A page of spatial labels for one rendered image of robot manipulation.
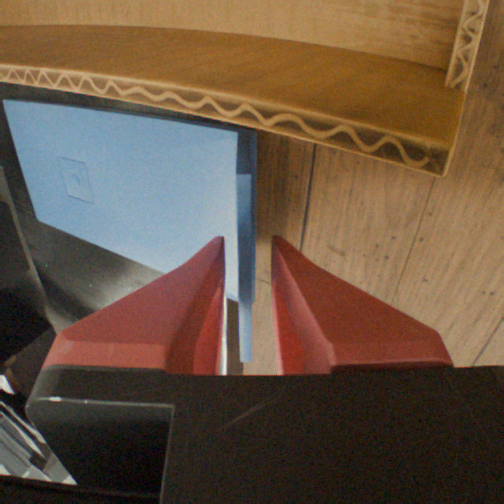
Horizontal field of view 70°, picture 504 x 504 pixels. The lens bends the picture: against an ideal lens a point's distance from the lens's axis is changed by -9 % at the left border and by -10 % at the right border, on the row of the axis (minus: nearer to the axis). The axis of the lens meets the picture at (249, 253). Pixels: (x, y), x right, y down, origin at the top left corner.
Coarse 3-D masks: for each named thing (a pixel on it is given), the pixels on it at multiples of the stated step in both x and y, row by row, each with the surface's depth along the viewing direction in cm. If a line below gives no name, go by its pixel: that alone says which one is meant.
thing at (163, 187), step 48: (48, 144) 17; (96, 144) 15; (144, 144) 14; (192, 144) 13; (240, 144) 11; (48, 192) 19; (96, 192) 17; (144, 192) 15; (192, 192) 14; (240, 192) 10; (96, 240) 19; (144, 240) 17; (192, 240) 15; (240, 240) 10; (240, 288) 11; (240, 336) 13
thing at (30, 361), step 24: (0, 216) 27; (0, 240) 28; (0, 264) 29; (24, 264) 31; (0, 288) 29; (0, 312) 37; (24, 312) 37; (0, 336) 34; (24, 336) 34; (48, 336) 36; (24, 360) 34; (24, 384) 35
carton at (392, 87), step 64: (0, 0) 16; (64, 0) 14; (128, 0) 13; (192, 0) 12; (256, 0) 11; (320, 0) 10; (384, 0) 9; (448, 0) 9; (0, 64) 9; (64, 64) 8; (128, 64) 8; (192, 64) 8; (256, 64) 8; (320, 64) 8; (384, 64) 9; (448, 64) 9; (320, 128) 6; (384, 128) 5; (448, 128) 5
